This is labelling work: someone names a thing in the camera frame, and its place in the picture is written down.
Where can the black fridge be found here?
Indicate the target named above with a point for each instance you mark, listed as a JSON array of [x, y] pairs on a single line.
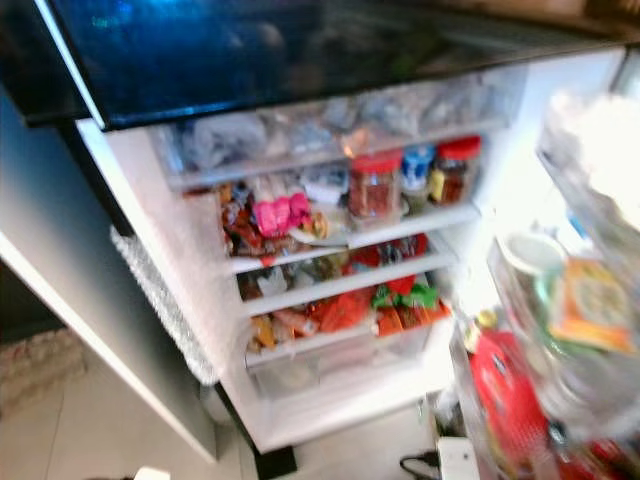
[[310, 60]]

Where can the fridge door with racks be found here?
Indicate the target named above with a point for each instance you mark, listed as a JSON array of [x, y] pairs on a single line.
[[590, 150]]

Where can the brown woven doormat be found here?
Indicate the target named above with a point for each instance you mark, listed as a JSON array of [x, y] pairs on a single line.
[[40, 365]]

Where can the bubble wrap strip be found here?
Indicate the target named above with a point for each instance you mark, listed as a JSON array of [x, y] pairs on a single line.
[[165, 305]]

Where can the pink food packet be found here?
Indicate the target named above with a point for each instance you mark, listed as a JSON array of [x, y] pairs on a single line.
[[280, 213]]

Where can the clear chiller tray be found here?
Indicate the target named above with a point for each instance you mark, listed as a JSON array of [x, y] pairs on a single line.
[[320, 130]]

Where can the clear crisper drawer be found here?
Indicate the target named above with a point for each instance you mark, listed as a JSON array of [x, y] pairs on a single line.
[[340, 360]]

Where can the large red lid jar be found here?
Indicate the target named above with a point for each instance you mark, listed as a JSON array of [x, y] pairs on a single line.
[[373, 185]]

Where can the blue lid jar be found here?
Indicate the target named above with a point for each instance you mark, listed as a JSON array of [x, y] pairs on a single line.
[[417, 172]]

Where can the small red lid jar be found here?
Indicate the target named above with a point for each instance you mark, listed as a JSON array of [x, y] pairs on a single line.
[[455, 168]]

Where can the white power adapter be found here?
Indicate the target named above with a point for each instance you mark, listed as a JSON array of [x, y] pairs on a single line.
[[457, 460]]

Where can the red drink bottle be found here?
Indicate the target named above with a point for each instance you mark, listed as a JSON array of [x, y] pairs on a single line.
[[505, 390]]

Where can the white lidded cup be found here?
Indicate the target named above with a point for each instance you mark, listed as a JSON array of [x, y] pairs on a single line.
[[532, 253]]

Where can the orange green food packet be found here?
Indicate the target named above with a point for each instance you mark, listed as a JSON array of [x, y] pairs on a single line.
[[592, 305]]

